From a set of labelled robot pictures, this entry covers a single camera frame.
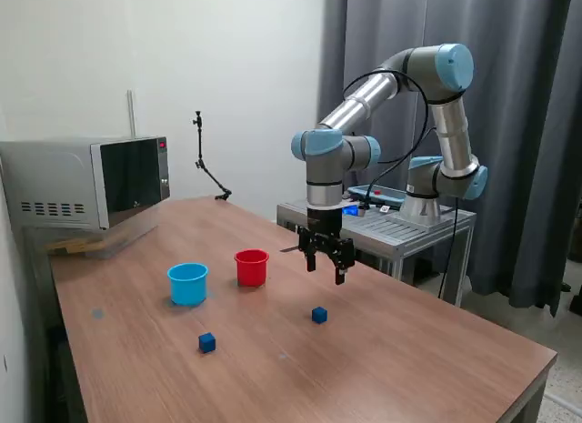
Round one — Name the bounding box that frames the silver microwave oven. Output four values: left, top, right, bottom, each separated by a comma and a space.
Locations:
0, 136, 172, 233

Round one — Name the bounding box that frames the wooden boards stack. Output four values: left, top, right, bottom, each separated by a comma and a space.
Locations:
45, 238, 110, 257

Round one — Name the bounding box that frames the red plastic cup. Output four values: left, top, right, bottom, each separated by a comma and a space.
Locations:
234, 248, 270, 287

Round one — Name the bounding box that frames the grey metal robot cart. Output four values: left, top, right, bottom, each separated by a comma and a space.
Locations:
276, 193, 477, 308

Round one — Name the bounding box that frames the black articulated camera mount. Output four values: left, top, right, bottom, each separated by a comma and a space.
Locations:
190, 109, 234, 202

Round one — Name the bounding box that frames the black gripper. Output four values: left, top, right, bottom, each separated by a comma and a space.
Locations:
297, 204, 356, 287

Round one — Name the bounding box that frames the grey curtain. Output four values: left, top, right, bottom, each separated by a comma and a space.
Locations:
315, 0, 582, 317

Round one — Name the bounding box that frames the black cable hanging off cart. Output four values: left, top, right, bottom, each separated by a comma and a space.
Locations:
436, 199, 460, 299

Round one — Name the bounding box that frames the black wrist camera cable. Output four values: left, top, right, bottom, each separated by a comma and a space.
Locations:
343, 70, 437, 215

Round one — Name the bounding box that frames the blue plastic bin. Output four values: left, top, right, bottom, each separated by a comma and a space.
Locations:
166, 261, 210, 307

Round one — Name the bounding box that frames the black chair base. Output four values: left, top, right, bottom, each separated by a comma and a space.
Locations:
561, 279, 582, 313

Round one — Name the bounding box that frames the blue teach pendant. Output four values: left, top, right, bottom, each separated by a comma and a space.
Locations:
347, 184, 406, 208

